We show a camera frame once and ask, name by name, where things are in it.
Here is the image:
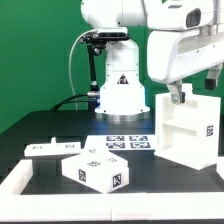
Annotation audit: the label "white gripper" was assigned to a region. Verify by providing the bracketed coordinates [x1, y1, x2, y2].
[147, 29, 224, 104]

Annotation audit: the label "white cabinet body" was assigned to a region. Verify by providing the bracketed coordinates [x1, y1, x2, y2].
[155, 83, 221, 170]

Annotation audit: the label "white door panel with knob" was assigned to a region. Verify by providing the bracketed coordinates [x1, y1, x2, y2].
[24, 137, 81, 157]

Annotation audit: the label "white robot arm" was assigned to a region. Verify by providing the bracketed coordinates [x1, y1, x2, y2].
[81, 0, 224, 116]

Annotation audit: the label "white cabinet top block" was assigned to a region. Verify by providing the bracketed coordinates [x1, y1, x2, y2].
[61, 155, 129, 194]

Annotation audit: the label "white sheet with markers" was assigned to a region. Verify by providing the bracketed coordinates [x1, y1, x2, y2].
[84, 135, 157, 151]

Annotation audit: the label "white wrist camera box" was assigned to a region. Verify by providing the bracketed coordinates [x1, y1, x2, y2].
[148, 0, 215, 31]

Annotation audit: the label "black camera on stand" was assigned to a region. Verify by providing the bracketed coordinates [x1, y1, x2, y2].
[80, 27, 130, 111]

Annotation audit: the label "white table border frame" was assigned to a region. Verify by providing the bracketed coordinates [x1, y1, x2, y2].
[0, 159, 224, 222]

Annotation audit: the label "grey and black cables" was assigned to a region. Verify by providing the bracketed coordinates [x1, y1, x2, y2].
[49, 29, 101, 112]

